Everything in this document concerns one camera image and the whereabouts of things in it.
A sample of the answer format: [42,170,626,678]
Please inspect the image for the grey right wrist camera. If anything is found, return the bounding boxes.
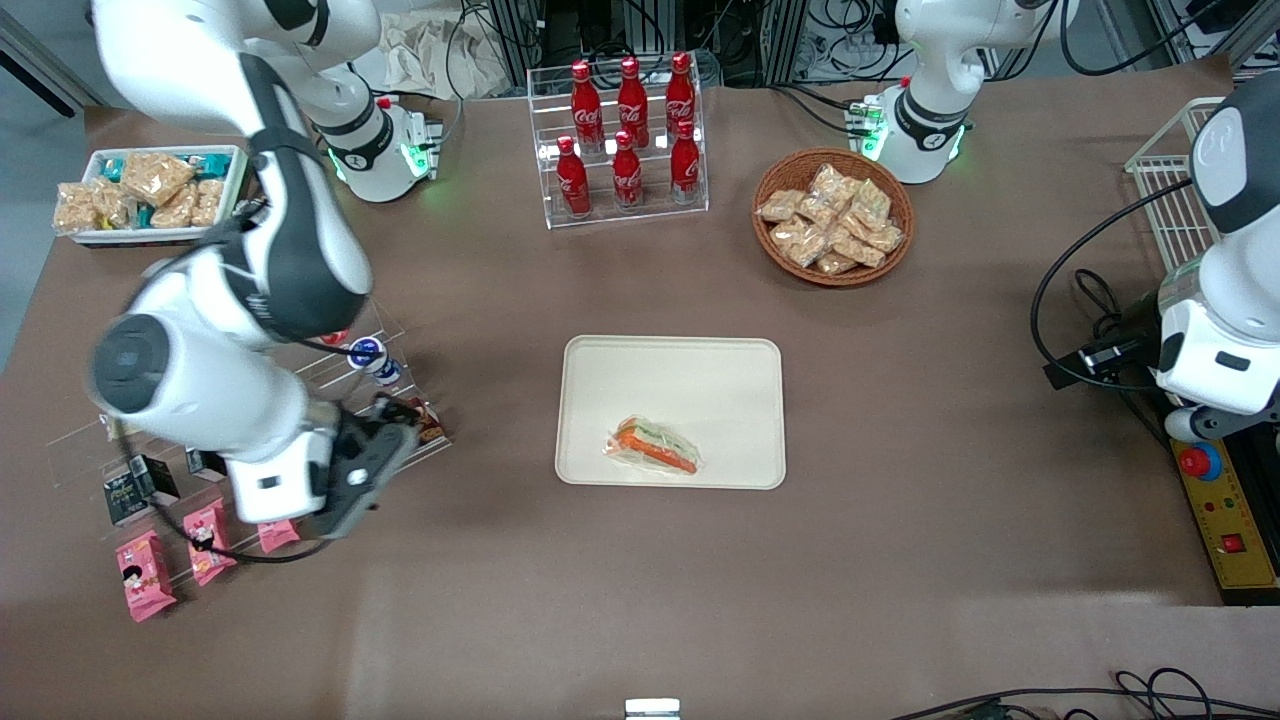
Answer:
[318,428,413,541]

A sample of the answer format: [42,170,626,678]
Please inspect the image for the white wire rack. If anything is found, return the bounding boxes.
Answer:
[1125,97,1226,276]

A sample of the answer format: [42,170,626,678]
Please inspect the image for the black looped cable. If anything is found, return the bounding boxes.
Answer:
[1073,268,1129,343]

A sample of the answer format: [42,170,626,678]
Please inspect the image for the clear acrylic tiered display stand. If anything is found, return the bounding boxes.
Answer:
[45,300,453,591]

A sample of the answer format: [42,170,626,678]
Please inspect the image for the aluminium frame rack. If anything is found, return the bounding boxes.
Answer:
[480,0,901,86]

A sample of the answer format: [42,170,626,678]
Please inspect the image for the red cola bottle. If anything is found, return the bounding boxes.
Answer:
[570,61,605,153]
[611,130,644,211]
[664,52,697,136]
[555,136,592,218]
[669,120,702,206]
[617,57,649,141]

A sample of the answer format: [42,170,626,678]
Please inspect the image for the black floor cables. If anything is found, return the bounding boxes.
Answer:
[890,668,1280,720]

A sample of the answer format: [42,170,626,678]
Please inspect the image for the clear acrylic bottle rack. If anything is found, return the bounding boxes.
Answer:
[526,55,710,231]

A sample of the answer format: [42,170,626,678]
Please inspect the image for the cream rectangular tray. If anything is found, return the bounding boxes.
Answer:
[554,335,788,491]

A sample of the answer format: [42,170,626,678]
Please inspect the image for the red tartan cookie box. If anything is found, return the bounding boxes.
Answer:
[385,398,446,446]

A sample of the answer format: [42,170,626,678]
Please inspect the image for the blue lid yogurt cup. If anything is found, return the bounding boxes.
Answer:
[346,337,403,388]

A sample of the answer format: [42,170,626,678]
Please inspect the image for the round brown wicker basket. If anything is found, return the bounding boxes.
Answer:
[751,149,915,289]

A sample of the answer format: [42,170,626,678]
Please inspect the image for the black clamp bracket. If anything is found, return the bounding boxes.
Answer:
[1045,335,1151,391]

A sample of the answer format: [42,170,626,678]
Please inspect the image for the yellow emergency stop box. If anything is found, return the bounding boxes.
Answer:
[1170,440,1279,593]

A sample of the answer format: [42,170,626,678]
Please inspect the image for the large puffed grain snack packet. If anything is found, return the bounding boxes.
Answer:
[120,150,196,208]

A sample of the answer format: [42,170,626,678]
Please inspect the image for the sandwich with green filling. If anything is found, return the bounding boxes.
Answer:
[603,415,703,477]

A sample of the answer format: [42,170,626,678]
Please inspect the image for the black base power cable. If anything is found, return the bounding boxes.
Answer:
[765,83,866,136]

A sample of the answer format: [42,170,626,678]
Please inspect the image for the long black arm cable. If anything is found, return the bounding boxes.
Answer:
[1030,178,1196,393]

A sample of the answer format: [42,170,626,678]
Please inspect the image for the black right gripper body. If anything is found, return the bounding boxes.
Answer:
[325,405,396,501]

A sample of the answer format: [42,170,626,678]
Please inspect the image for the crumpled white cloth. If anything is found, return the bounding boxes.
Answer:
[375,10,511,101]

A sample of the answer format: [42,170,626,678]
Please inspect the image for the white rectangular snack tray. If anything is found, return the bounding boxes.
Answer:
[55,145,251,248]

